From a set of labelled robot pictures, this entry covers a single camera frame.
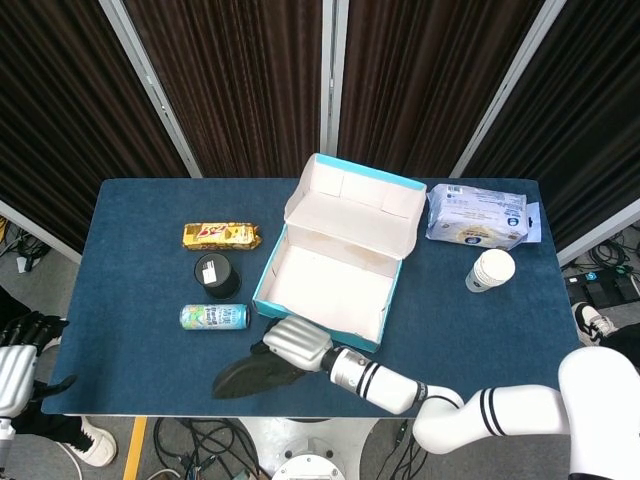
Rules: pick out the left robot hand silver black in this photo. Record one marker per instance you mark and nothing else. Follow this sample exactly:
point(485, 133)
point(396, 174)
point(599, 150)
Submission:
point(15, 370)

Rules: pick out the dark brown pleated curtain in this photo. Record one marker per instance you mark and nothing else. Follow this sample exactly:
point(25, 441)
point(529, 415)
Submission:
point(590, 100)
point(425, 75)
point(60, 100)
point(225, 75)

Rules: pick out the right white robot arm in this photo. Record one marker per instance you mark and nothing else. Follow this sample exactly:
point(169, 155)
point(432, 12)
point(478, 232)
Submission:
point(390, 385)

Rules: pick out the turquoise cardboard box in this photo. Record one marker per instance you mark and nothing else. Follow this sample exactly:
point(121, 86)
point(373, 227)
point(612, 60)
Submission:
point(330, 280)

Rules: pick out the white wet wipes package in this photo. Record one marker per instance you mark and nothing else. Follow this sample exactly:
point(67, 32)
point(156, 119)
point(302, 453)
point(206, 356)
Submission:
point(480, 215)

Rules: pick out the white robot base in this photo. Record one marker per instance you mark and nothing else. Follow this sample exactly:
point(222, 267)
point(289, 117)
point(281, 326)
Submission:
point(307, 450)

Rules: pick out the grey metal partition post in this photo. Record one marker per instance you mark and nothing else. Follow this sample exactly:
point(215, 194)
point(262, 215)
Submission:
point(150, 85)
point(332, 85)
point(40, 232)
point(505, 90)
point(600, 230)

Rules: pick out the black shoe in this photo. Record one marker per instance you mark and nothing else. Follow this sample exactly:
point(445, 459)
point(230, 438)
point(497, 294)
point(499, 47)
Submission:
point(245, 382)

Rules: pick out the white paper cup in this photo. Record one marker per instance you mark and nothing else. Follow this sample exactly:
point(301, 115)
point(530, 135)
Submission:
point(492, 270)

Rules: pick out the green blue drink can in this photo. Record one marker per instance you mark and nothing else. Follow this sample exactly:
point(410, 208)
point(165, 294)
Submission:
point(215, 317)

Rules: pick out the dark blue table mat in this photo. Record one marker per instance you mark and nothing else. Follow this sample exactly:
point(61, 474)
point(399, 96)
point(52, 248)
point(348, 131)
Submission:
point(150, 370)

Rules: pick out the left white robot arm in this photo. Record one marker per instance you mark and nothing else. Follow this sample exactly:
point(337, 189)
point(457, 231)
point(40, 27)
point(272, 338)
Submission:
point(4, 432)

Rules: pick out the black cylindrical can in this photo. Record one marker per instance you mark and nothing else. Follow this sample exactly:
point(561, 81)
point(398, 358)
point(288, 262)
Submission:
point(217, 277)

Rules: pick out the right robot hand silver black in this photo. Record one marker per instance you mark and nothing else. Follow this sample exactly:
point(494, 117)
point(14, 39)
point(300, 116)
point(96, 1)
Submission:
point(300, 342)

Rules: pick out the yellow floor tape strip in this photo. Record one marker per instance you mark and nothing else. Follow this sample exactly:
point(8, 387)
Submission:
point(135, 450)

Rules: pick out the white black sneaker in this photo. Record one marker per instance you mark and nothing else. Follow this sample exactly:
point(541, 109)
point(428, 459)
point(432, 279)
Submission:
point(590, 320)
point(95, 445)

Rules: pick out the yellow snack bar package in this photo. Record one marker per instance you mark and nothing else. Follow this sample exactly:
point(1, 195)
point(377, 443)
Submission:
point(220, 236)

